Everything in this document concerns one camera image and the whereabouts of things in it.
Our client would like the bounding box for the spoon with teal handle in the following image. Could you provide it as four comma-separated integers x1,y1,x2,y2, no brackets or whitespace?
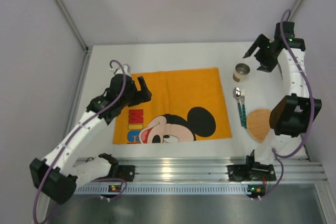
233,87,245,127

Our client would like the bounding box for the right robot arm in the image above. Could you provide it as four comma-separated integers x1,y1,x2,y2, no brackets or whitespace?
244,22,322,164

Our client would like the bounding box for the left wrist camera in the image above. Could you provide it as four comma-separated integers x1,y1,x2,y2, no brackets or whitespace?
114,64,131,76

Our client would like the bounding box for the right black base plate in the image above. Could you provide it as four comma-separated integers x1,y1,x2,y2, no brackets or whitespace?
227,164,276,182

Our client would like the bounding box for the aluminium rail frame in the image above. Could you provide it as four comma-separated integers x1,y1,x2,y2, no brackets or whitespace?
68,154,326,187

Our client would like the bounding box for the fork with teal handle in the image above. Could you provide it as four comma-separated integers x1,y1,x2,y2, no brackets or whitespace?
240,89,247,129

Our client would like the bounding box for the round woven coaster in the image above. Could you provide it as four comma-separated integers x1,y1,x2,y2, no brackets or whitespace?
247,109,271,143

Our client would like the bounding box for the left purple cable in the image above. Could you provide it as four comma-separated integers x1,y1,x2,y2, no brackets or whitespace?
31,59,132,223

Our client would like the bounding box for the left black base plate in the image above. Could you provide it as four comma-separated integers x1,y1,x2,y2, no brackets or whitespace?
93,165,135,182

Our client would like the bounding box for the perforated cable duct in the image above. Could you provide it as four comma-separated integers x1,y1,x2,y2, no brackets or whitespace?
52,184,266,195

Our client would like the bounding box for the metal cup with cork band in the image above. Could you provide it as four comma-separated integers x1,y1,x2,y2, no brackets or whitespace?
233,63,250,82

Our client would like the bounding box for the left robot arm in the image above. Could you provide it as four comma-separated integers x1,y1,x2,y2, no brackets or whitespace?
29,74,152,205

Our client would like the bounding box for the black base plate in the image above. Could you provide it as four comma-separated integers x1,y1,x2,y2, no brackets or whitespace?
93,165,135,182
227,164,276,182

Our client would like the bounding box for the orange Mickey Mouse placemat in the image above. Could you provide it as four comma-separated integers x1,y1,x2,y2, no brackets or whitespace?
113,68,232,144

